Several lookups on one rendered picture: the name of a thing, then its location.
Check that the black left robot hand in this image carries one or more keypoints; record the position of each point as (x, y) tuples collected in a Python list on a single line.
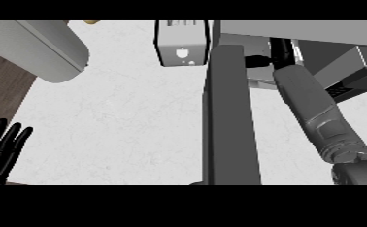
[(10, 146)]

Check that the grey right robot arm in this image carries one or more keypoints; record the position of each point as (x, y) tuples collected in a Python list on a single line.
[(315, 114)]

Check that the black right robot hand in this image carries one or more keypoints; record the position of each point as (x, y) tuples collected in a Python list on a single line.
[(281, 51)]

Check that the small yellow object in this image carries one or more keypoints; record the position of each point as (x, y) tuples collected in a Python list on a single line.
[(90, 21)]

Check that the large pale grey rounded appliance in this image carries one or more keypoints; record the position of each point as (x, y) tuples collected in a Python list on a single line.
[(43, 48)]

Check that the grey microwave body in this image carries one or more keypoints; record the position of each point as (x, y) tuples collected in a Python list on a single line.
[(285, 30)]

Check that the pale grey toaster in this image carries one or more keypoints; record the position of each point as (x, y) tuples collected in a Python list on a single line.
[(180, 46)]

